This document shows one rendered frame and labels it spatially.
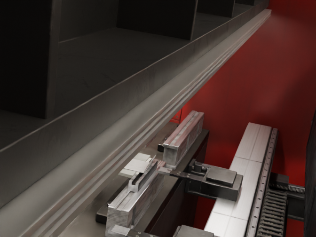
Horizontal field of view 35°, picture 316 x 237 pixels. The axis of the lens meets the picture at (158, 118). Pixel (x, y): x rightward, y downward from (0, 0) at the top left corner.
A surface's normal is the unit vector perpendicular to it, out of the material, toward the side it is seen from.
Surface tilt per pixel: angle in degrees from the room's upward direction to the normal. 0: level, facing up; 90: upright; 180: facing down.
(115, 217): 90
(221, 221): 0
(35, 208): 0
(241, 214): 0
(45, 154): 90
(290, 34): 90
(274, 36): 90
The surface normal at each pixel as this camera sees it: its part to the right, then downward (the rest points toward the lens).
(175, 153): -0.28, 0.26
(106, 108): 0.95, 0.21
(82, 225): 0.13, -0.94
